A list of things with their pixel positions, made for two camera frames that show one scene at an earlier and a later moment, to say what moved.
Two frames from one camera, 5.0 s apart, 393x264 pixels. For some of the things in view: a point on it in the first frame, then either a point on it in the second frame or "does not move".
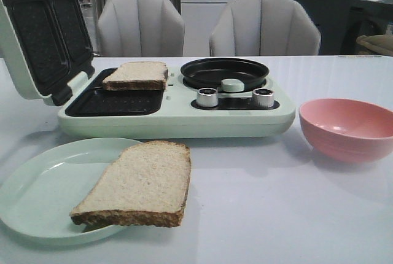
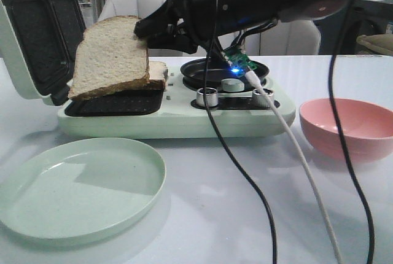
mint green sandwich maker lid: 46,34 does not move
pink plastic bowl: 347,131 does not move
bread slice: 147,185 -> 108,54
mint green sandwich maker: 179,112 does not move
